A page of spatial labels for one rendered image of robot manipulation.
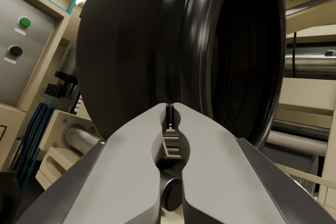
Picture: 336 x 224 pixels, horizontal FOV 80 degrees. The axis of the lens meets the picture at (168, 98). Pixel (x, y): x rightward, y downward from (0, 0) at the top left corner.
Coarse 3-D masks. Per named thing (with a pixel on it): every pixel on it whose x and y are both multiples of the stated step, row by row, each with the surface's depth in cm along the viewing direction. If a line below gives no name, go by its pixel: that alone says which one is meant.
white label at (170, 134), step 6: (168, 132) 27; (174, 132) 27; (162, 138) 28; (168, 138) 28; (174, 138) 27; (168, 144) 28; (174, 144) 28; (168, 150) 29; (174, 150) 28; (168, 156) 29; (174, 156) 29; (180, 156) 29
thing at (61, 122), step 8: (56, 112) 49; (64, 112) 49; (56, 120) 48; (64, 120) 49; (72, 120) 51; (80, 120) 52; (88, 120) 54; (48, 128) 48; (56, 128) 48; (64, 128) 50; (88, 128) 54; (96, 128) 56; (48, 136) 47; (56, 136) 49; (64, 136) 50; (40, 144) 48; (48, 144) 48; (56, 144) 48; (64, 144) 50
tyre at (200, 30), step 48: (96, 0) 35; (144, 0) 26; (192, 0) 25; (240, 0) 60; (96, 48) 32; (144, 48) 25; (192, 48) 26; (240, 48) 70; (96, 96) 35; (144, 96) 27; (192, 96) 27; (240, 96) 70
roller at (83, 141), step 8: (72, 128) 50; (80, 128) 51; (72, 136) 47; (80, 136) 46; (88, 136) 45; (96, 136) 46; (72, 144) 47; (80, 144) 44; (88, 144) 42; (160, 176) 30; (168, 176) 29; (160, 184) 28; (168, 184) 28; (176, 184) 28; (168, 192) 27; (176, 192) 28; (168, 200) 27; (176, 200) 29; (168, 208) 28
